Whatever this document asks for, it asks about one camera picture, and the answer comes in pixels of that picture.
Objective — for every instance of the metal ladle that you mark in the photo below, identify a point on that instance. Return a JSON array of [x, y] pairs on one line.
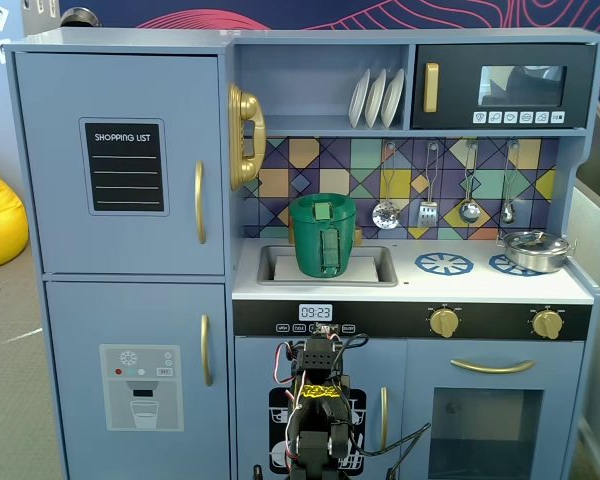
[[470, 212]]

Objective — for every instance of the yellow beanbag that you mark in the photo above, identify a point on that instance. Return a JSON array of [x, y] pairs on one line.
[[0, 220]]

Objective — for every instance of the dark round object behind kitchen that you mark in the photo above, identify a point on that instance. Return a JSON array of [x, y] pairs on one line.
[[80, 17]]

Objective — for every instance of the green printed plastic pot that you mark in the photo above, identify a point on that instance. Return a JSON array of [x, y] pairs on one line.
[[305, 240]]

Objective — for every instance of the blue ice dispenser fridge door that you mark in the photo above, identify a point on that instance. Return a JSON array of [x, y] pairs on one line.
[[80, 325]]

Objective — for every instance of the metal slotted skimmer spoon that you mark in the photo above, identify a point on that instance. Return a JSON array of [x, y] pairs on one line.
[[386, 216]]

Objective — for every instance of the gold toy telephone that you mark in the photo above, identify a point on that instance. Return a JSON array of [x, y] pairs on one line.
[[250, 107]]

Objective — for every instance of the blue shopping list cabinet door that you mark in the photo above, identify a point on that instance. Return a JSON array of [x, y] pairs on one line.
[[55, 225]]

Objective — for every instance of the blue oven door with window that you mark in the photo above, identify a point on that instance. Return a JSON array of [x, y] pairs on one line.
[[420, 400]]

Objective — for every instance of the gold stove knob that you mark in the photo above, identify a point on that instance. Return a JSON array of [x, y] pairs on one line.
[[444, 322], [547, 324]]

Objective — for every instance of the grey toy sink basin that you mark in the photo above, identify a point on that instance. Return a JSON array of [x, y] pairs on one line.
[[267, 265]]

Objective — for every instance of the blue toy kitchen cabinet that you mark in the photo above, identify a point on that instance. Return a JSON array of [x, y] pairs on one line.
[[455, 287]]

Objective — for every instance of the gold toy faucet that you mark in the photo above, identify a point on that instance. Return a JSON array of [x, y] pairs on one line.
[[358, 236]]

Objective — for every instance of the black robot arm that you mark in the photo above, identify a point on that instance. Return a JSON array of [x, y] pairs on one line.
[[320, 357]]

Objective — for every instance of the steel pot with lid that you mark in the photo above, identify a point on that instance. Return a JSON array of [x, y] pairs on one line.
[[535, 257]]

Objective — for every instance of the grey office partition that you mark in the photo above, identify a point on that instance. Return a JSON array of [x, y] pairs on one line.
[[595, 240]]

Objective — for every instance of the white toy plate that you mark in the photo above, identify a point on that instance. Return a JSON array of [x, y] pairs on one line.
[[357, 100], [375, 100], [394, 97]]

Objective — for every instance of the metal slotted spatula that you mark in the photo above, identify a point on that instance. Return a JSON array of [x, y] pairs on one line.
[[427, 215]]

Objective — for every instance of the blue dishwasher door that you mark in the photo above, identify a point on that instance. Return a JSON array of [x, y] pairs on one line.
[[250, 360]]

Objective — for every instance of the black toy microwave door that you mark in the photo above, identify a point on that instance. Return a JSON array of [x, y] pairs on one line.
[[455, 100]]

